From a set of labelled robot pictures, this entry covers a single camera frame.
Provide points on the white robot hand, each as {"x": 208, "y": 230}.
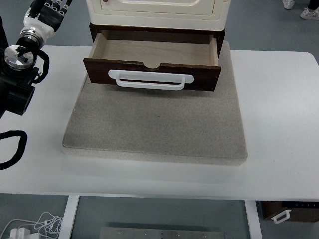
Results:
{"x": 42, "y": 20}

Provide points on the dark wooden drawer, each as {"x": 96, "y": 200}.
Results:
{"x": 198, "y": 60}

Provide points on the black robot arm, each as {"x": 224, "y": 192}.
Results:
{"x": 24, "y": 64}

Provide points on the cream upper cabinet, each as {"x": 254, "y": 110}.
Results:
{"x": 209, "y": 15}

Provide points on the beige fabric pad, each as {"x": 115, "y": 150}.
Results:
{"x": 155, "y": 125}

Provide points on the left white table leg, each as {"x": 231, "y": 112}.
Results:
{"x": 69, "y": 217}

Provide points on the white table leg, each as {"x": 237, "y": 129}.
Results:
{"x": 69, "y": 217}
{"x": 253, "y": 219}

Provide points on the white power adapter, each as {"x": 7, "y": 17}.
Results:
{"x": 21, "y": 233}

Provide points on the white sneaker left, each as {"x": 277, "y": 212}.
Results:
{"x": 288, "y": 4}

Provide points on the white sneaker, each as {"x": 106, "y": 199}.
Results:
{"x": 309, "y": 14}
{"x": 288, "y": 4}

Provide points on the white sneaker right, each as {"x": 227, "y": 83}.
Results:
{"x": 309, "y": 14}

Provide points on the right white table leg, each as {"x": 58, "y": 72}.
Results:
{"x": 253, "y": 219}

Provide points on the white drawer handle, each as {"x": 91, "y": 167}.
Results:
{"x": 150, "y": 80}

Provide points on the brown box with handle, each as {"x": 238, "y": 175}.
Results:
{"x": 294, "y": 211}

